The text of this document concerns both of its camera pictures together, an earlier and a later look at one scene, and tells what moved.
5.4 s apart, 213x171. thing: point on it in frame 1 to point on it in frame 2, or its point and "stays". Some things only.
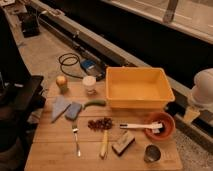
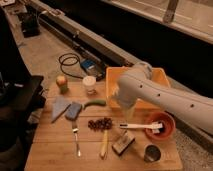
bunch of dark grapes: x=102 y=124 stays
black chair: x=21 y=96 stays
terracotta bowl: x=168 y=125 stays
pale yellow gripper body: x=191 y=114 to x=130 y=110
